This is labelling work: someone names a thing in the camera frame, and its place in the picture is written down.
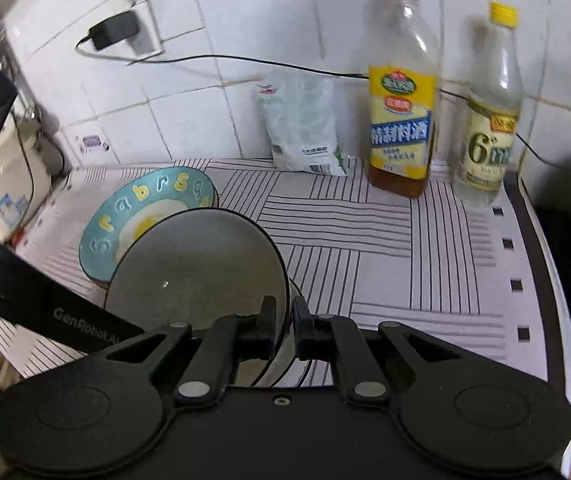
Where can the clear bottle with yellow cap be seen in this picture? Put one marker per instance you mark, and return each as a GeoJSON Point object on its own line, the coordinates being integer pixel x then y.
{"type": "Point", "coordinates": [490, 135]}

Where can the amber bottle with yellow label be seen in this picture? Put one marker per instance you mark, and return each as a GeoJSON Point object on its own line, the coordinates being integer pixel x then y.
{"type": "Point", "coordinates": [400, 120]}

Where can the black power adapter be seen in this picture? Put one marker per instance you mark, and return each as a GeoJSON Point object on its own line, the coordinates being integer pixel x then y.
{"type": "Point", "coordinates": [114, 30]}

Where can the blue plate with yellow letters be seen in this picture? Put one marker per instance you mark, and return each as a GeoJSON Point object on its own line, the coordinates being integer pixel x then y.
{"type": "Point", "coordinates": [110, 220]}

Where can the white wall outlet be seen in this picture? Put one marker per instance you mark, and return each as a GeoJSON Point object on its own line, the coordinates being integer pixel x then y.
{"type": "Point", "coordinates": [150, 25]}

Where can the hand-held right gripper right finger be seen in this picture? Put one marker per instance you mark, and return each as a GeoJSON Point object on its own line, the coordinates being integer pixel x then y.
{"type": "Point", "coordinates": [299, 334]}

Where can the white bowl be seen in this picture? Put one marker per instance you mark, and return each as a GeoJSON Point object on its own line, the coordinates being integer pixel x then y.
{"type": "Point", "coordinates": [200, 265]}

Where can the cream rice cooker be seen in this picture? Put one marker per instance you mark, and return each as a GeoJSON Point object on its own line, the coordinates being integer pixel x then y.
{"type": "Point", "coordinates": [0, 195]}

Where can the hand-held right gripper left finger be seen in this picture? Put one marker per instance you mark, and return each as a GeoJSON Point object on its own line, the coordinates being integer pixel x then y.
{"type": "Point", "coordinates": [268, 331]}

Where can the small wall sticker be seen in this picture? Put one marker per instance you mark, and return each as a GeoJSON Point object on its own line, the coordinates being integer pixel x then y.
{"type": "Point", "coordinates": [94, 143]}

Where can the white plastic bag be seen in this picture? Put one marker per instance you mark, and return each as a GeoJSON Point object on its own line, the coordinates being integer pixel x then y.
{"type": "Point", "coordinates": [303, 130]}

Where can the striped counter mat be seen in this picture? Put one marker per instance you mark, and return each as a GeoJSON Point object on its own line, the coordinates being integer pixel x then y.
{"type": "Point", "coordinates": [390, 260]}

